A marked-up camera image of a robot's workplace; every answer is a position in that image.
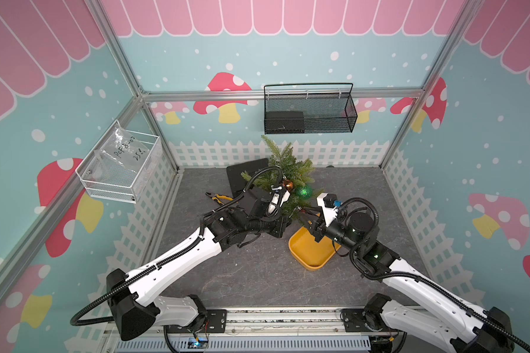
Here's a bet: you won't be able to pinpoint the black box on table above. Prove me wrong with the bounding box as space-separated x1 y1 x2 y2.
226 157 269 199

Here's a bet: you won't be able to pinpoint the black wire mesh basket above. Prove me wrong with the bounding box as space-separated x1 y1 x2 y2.
263 82 358 134

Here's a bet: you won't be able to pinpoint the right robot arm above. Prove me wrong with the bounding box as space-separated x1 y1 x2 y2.
296 194 530 352

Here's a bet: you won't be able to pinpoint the yellow black pliers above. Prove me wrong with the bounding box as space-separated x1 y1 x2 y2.
206 192 233 206

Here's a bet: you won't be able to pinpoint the aluminium front rail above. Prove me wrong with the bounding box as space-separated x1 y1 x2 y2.
107 305 469 338

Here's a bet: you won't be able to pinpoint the white wire basket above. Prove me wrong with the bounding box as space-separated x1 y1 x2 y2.
75 121 163 204

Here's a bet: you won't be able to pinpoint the orange shiny ball ornament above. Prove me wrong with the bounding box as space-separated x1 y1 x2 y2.
283 179 294 192

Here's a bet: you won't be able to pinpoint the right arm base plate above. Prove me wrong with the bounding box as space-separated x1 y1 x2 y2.
340 308 399 335

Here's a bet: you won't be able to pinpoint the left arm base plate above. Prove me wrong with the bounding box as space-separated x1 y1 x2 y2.
167 310 228 335

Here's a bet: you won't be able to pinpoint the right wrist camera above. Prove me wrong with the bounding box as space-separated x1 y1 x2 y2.
317 193 339 227

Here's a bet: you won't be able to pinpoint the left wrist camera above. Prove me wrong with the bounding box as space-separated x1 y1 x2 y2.
266 186 290 216

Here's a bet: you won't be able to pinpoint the yellow plastic tray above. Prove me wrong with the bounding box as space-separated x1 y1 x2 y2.
289 227 341 272

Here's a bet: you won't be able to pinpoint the clear plastic bag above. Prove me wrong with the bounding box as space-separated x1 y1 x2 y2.
94 127 150 185

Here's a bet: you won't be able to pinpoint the green glitter ball ornament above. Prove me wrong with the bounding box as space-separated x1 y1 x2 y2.
296 185 313 199

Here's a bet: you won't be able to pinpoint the small green christmas tree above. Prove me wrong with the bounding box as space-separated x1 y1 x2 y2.
238 135 320 225

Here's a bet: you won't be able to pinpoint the black box in basket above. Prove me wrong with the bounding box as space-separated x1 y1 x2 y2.
264 111 305 135

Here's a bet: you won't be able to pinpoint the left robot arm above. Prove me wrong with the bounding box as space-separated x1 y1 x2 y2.
70 166 289 341

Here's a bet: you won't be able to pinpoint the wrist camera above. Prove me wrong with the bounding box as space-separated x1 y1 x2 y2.
266 186 290 216
317 193 339 227

